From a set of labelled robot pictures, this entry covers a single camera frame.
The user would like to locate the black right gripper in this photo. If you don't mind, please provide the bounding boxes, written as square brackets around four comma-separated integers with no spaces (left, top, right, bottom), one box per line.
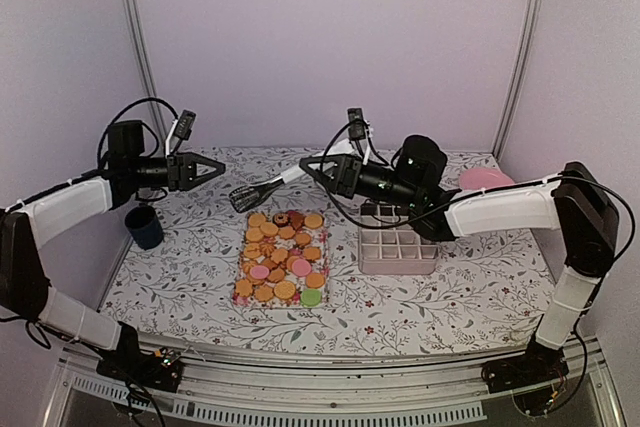
[299,153,421,210]

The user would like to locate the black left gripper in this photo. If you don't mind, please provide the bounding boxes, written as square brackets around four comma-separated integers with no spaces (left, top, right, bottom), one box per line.
[131,151,226,191]

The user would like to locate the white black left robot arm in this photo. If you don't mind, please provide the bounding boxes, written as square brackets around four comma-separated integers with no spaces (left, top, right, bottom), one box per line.
[1,98,225,392]

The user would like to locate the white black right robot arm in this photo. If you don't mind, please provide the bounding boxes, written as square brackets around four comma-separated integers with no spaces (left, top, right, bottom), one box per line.
[299,135,628,393]

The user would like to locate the dark blue cup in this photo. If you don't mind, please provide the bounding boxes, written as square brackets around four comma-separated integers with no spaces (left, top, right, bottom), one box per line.
[124,205,164,250]

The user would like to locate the chocolate sprinkled donut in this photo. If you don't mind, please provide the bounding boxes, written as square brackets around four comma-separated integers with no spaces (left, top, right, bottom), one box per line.
[273,213,290,227]

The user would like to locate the pink divided cookie tin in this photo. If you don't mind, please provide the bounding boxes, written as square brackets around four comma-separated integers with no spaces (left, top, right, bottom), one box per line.
[358,201,439,276]

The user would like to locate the pink round cookie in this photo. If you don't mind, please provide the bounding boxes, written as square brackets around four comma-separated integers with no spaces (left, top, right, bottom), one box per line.
[291,258,312,277]
[249,264,271,280]

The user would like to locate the floral cookie tray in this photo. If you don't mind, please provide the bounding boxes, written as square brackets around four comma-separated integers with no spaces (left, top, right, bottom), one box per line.
[231,210,330,309]

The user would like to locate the dotted tan sandwich cookie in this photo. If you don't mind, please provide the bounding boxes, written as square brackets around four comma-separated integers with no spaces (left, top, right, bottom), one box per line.
[273,280,297,301]

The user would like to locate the green round cookie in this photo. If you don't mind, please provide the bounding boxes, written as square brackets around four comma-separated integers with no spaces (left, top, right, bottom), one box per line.
[300,288,323,308]

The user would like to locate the pink plastic plate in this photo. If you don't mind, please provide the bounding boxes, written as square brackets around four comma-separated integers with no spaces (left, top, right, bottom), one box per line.
[458,167,515,191]

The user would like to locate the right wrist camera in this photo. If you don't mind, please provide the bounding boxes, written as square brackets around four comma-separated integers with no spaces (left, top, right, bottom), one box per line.
[347,107,374,164]

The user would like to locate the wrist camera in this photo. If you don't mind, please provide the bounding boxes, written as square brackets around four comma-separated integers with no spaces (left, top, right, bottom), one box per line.
[164,110,196,157]
[347,107,374,164]

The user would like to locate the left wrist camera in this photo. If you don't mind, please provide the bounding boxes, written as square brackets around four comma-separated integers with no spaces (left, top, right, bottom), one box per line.
[164,110,196,157]

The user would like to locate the aluminium front rail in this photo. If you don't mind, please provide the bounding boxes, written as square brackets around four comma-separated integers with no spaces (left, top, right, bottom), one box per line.
[43,335,631,426]

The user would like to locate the aluminium left corner post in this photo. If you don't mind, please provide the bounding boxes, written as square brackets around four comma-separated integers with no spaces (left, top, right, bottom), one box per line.
[112,0,166,141]

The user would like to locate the aluminium corner post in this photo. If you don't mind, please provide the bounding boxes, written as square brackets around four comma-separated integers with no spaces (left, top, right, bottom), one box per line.
[112,0,166,141]
[491,0,543,161]

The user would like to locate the aluminium right corner post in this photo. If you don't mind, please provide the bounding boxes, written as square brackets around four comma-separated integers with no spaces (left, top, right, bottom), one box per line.
[491,0,543,161]

